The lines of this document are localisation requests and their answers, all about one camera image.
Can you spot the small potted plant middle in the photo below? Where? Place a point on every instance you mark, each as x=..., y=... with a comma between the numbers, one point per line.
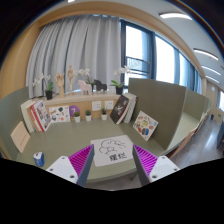
x=88, y=115

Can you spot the purple round clock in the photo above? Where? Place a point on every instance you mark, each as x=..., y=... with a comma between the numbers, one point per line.
x=73, y=109

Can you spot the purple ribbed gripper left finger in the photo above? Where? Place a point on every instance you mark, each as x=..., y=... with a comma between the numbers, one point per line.
x=74, y=168

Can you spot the red and white book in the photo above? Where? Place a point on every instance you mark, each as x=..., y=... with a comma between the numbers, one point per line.
x=39, y=116

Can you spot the grey window curtain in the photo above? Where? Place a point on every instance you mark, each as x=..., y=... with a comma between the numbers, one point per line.
x=84, y=42

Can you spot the white wall socket right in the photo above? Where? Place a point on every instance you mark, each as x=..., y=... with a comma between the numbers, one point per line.
x=109, y=105

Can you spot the pink wooden horse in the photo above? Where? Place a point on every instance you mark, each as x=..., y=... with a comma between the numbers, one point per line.
x=85, y=87

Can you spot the small potted plant right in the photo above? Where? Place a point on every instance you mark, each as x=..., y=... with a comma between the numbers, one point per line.
x=103, y=114

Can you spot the beige card leaning left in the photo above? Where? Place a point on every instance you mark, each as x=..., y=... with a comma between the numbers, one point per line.
x=20, y=136

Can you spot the white wall socket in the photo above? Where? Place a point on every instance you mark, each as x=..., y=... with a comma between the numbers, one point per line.
x=96, y=105
x=109, y=105

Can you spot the black wooden horse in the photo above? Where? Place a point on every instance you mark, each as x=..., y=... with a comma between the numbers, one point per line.
x=99, y=85

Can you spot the white mouse pad with drawing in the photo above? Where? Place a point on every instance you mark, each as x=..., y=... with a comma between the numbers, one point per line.
x=112, y=150

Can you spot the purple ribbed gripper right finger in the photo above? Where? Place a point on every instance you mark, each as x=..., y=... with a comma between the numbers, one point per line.
x=151, y=168

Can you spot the small potted plant left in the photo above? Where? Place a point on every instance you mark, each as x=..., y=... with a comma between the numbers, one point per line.
x=77, y=116

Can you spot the white book behind black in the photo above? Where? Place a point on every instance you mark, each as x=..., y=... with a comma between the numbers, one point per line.
x=132, y=102

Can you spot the white wall socket left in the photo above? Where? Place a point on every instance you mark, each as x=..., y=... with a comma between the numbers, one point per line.
x=96, y=105

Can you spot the small potted plant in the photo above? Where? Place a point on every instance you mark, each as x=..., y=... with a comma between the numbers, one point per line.
x=103, y=114
x=88, y=115
x=77, y=116

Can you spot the wooden desk shelf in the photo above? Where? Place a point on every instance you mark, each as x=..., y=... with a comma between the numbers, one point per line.
x=84, y=102

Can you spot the black book leaning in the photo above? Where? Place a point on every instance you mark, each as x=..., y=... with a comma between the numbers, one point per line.
x=119, y=109

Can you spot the wooden mannequin figure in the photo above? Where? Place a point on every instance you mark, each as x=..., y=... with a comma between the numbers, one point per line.
x=71, y=75

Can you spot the white illustrated picture card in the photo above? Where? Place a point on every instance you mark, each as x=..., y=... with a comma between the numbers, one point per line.
x=59, y=114

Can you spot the wooden hand model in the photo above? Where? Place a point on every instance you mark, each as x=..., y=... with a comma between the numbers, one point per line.
x=59, y=78

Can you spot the green desk partition panel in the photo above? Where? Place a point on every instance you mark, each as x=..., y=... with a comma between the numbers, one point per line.
x=162, y=101

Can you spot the colourful sticker picture board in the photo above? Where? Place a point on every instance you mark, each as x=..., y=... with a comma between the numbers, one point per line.
x=145, y=125

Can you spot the white books stack left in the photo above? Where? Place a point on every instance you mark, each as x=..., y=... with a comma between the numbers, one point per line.
x=26, y=115

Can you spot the white orchid right black pot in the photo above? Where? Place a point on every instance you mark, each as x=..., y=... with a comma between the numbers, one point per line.
x=119, y=84

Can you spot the white orchid middle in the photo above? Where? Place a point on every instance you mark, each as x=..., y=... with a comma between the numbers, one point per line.
x=86, y=74

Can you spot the white orchid left black pot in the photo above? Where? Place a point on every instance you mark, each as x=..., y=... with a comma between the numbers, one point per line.
x=48, y=85

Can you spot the white orchid black pot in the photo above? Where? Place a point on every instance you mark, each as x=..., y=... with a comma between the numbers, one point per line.
x=48, y=85
x=119, y=84

